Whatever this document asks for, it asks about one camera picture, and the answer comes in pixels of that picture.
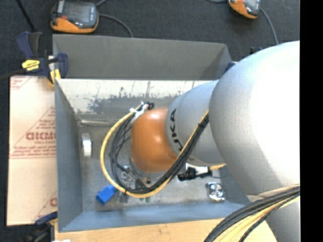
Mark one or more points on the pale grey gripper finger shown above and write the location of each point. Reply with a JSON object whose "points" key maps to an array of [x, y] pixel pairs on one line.
{"points": [[124, 198]]}

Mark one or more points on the blue block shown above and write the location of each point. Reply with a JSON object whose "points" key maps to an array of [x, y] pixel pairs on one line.
{"points": [[106, 195]]}

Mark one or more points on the white tape roll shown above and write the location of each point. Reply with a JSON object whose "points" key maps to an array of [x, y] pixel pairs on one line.
{"points": [[86, 145]]}

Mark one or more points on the clear square glass dish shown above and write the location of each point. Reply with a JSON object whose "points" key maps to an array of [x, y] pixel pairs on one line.
{"points": [[215, 192]]}

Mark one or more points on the brown cardboard board red print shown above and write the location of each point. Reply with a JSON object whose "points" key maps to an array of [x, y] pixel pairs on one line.
{"points": [[30, 175]]}

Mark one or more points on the grey metal bin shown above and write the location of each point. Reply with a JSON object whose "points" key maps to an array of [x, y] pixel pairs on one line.
{"points": [[141, 59]]}

